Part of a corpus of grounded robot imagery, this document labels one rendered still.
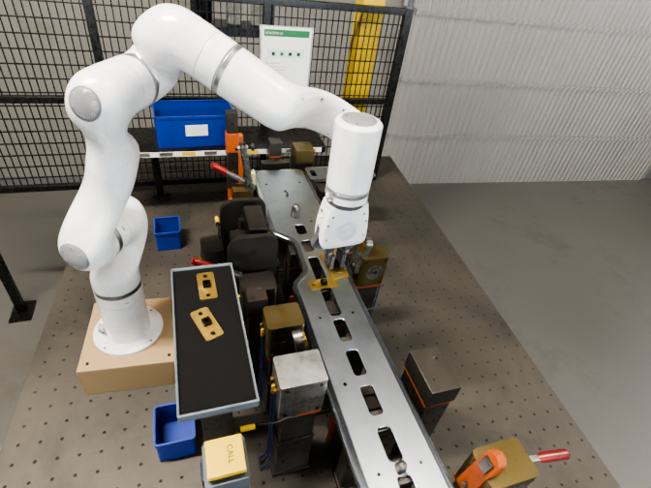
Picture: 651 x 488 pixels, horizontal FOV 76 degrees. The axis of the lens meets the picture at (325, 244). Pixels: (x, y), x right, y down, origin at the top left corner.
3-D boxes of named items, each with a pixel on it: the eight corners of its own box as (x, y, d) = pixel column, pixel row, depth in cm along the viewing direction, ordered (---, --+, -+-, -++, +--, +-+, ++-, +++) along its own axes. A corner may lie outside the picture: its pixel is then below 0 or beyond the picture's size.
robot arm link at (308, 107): (241, 73, 83) (365, 159, 88) (205, 98, 71) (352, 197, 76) (260, 31, 78) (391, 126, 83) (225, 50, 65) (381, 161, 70)
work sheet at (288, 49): (307, 101, 191) (314, 27, 172) (258, 101, 185) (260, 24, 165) (306, 100, 193) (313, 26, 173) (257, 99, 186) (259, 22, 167)
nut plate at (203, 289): (218, 298, 91) (217, 294, 91) (200, 300, 90) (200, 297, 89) (213, 272, 97) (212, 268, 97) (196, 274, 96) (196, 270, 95)
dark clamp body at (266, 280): (271, 374, 131) (277, 289, 107) (233, 381, 127) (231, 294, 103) (267, 355, 136) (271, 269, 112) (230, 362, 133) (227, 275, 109)
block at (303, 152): (307, 220, 196) (315, 150, 173) (290, 221, 193) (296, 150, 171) (302, 210, 202) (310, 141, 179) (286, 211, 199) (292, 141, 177)
